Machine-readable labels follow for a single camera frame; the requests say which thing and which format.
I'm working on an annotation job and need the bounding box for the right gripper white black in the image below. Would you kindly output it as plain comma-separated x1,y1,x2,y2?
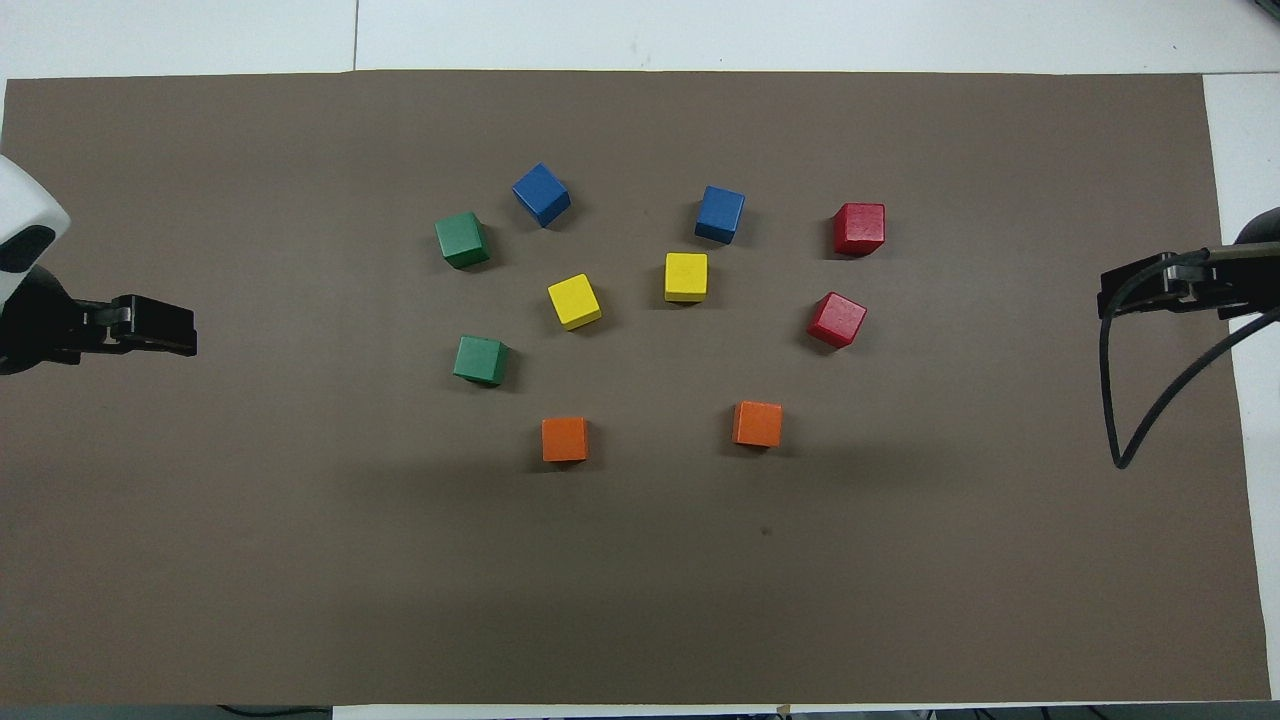
1098,208,1280,321

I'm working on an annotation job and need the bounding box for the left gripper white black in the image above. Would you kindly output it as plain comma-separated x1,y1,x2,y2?
0,155,198,376

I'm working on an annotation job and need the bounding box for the red wooden cube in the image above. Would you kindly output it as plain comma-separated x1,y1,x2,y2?
833,202,887,257
806,291,868,350

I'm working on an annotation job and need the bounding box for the green wooden cube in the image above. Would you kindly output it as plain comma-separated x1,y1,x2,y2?
434,211,492,270
452,335,510,387

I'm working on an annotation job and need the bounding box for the blue wooden cube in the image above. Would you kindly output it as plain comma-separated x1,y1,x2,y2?
511,162,572,229
694,185,747,246

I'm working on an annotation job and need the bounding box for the orange wooden cube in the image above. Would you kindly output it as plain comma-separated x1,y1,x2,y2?
731,400,784,449
541,416,590,464

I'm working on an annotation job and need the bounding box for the yellow wooden cube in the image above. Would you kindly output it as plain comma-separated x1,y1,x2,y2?
664,252,709,304
546,273,603,332

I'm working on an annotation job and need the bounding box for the brown table mat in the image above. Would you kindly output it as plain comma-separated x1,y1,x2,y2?
0,70,1271,707

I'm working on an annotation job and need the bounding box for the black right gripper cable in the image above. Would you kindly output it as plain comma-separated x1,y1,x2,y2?
1097,250,1280,471

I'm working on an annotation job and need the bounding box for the black floor cable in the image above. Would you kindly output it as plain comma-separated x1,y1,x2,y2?
216,704,332,720

